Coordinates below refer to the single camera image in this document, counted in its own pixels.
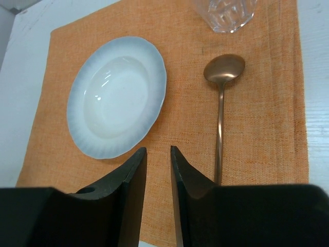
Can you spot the white ceramic bowl plate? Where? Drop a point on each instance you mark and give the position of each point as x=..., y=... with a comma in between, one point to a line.
x=116, y=97

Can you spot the orange cloth placemat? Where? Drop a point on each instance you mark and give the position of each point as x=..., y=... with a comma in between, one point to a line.
x=264, y=121

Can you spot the copper spoon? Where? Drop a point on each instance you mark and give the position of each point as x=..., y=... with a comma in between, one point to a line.
x=220, y=71

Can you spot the clear drinking glass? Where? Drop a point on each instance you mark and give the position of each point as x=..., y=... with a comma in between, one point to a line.
x=225, y=16

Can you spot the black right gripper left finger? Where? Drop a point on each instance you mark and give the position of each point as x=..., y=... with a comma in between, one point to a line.
x=104, y=213

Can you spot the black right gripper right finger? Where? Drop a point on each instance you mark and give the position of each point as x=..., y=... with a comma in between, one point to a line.
x=207, y=214

